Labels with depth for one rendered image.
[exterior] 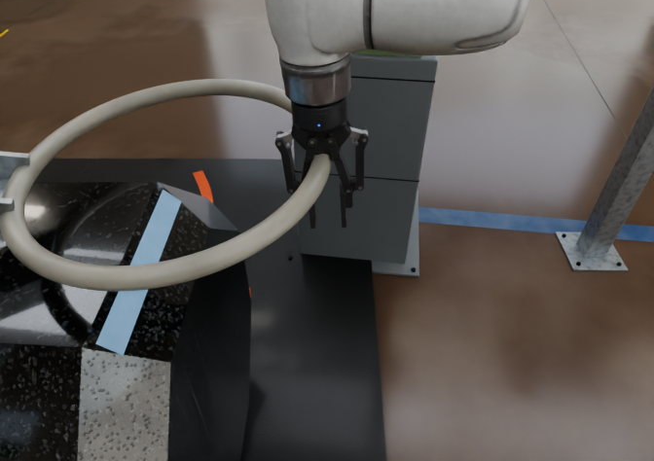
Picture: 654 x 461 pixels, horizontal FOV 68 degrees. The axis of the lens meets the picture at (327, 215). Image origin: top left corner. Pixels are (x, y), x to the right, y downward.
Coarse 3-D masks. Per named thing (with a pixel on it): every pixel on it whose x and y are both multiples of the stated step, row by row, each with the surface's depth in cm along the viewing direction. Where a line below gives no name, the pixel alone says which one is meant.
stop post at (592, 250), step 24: (648, 96) 145; (648, 120) 145; (648, 144) 148; (624, 168) 157; (648, 168) 154; (624, 192) 160; (600, 216) 170; (624, 216) 168; (576, 240) 188; (600, 240) 176; (576, 264) 179; (600, 264) 179; (624, 264) 179
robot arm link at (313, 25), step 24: (288, 0) 52; (312, 0) 51; (336, 0) 51; (360, 0) 51; (288, 24) 54; (312, 24) 53; (336, 24) 52; (360, 24) 52; (288, 48) 56; (312, 48) 55; (336, 48) 55; (360, 48) 56
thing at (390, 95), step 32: (352, 64) 130; (384, 64) 129; (416, 64) 128; (352, 96) 136; (384, 96) 135; (416, 96) 134; (384, 128) 142; (416, 128) 141; (352, 160) 151; (384, 160) 150; (416, 160) 148; (384, 192) 158; (416, 192) 156; (320, 224) 171; (352, 224) 169; (384, 224) 167; (416, 224) 195; (352, 256) 180; (384, 256) 178; (416, 256) 182
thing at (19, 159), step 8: (0, 152) 72; (8, 152) 73; (0, 160) 72; (8, 160) 73; (16, 160) 73; (24, 160) 73; (0, 168) 73; (8, 168) 73; (16, 168) 74; (0, 176) 74; (8, 176) 74; (0, 184) 73; (0, 192) 72; (0, 200) 65; (8, 200) 65; (0, 208) 65; (8, 208) 66
